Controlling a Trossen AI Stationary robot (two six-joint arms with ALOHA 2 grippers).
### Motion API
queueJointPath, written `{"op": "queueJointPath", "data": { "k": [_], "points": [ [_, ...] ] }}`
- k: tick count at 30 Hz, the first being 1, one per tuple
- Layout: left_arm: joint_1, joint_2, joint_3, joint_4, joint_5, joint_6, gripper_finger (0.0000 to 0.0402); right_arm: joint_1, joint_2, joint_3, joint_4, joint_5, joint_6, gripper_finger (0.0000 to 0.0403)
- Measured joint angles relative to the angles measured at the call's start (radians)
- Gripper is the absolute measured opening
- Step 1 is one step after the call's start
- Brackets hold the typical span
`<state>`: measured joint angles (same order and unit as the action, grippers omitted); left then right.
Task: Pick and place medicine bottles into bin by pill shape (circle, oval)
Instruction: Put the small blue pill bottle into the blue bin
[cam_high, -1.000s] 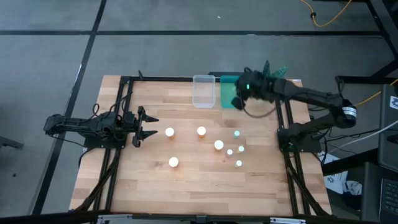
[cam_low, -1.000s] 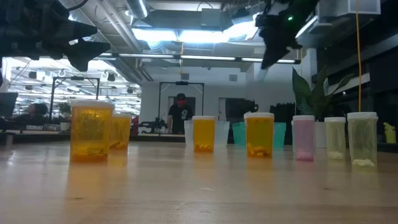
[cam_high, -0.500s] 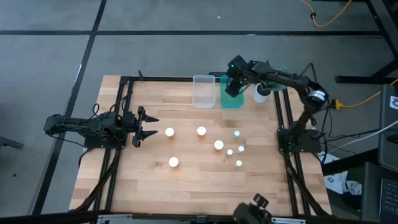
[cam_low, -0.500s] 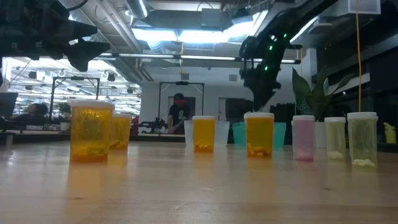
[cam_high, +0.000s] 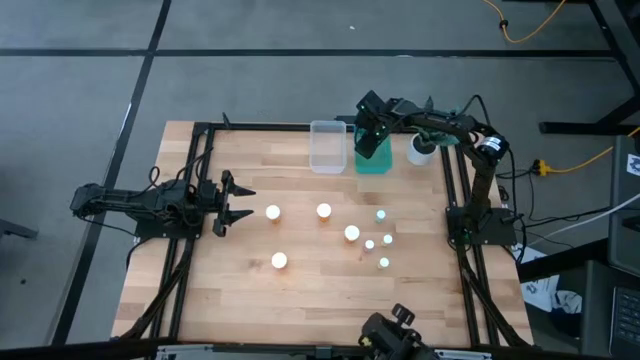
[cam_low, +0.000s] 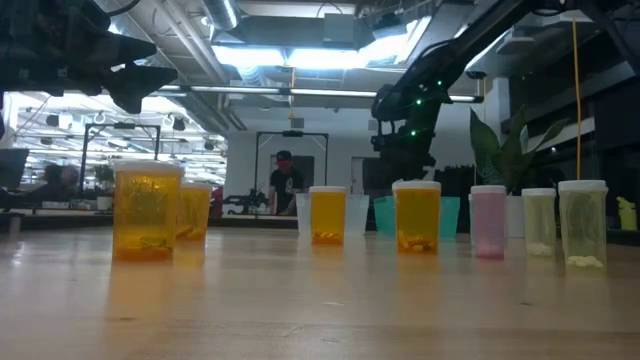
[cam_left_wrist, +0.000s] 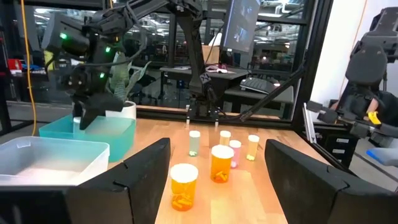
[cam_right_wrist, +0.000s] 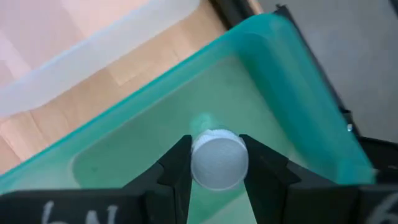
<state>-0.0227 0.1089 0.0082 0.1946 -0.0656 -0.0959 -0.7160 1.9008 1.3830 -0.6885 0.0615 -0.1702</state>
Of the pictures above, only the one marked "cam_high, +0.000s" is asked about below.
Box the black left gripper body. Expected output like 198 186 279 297
198 169 236 238

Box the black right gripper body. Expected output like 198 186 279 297
353 89 401 160

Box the green plastic bin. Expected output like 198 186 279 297
353 127 395 176

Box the clear plastic bin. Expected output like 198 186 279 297
309 119 348 175

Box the snake plant in white pot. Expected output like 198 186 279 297
405 97 466 167

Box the silver metal bar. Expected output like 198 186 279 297
154 343 494 360

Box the black table leg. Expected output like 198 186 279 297
538 0 640 136

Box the gray furniture leg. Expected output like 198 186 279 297
0 217 40 240

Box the white printed bag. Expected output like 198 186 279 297
514 244 584 314

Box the gray cabinet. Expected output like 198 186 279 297
607 134 640 279

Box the black keyboard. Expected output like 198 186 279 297
608 285 640 357

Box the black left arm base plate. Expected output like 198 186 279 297
133 219 204 240

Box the black aluminium table frame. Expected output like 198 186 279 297
119 113 534 351

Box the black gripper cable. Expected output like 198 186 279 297
449 93 492 132

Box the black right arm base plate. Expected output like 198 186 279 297
446 206 519 246

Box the yellow extension cable with plug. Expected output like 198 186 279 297
532 127 640 177

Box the white cable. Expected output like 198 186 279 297
529 193 640 240

